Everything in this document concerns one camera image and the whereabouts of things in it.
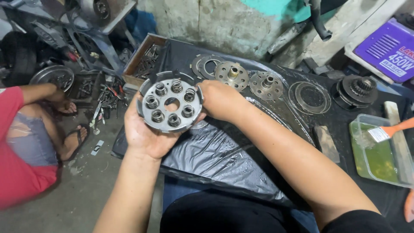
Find person's right hand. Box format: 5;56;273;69
194;80;251;126

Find person's left hand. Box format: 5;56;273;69
124;91;182;160

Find clutch plate with springs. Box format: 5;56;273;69
136;70;204;133

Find brass-centred clutch hub disc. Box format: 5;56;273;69
214;61;250;92

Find stack of grey clutch rings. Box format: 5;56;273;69
190;54;227;80

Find steel-centred clutch hub disc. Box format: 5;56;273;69
249;71;284;101

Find white paper scrap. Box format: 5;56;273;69
90;139;105;157

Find black plastic sheet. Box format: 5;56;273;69
111;38;414;231

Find heap of tools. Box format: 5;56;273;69
75;71;130;131

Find wooden box of tools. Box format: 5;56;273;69
122;33;169;87

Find grey metal pipe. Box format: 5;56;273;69
267;21;308;55

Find round metal drum wheel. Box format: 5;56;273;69
29;65;75;95

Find person's black shirt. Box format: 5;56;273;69
160;190;397;233

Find small wooden block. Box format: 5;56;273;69
313;125;341;164

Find black exhaust pipe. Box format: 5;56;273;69
307;0;333;41

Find blue metal stand with engine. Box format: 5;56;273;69
6;0;138;76

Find black clutch gear assembly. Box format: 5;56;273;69
330;75;378;111

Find black tyre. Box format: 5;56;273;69
0;31;39;87

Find clear tub of green liquid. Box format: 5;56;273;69
348;113;414;189

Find purple welding machine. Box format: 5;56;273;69
353;17;414;83

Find thin metal ring plates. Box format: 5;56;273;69
287;81;332;116

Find orange-handled paint brush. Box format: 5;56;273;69
367;117;414;143

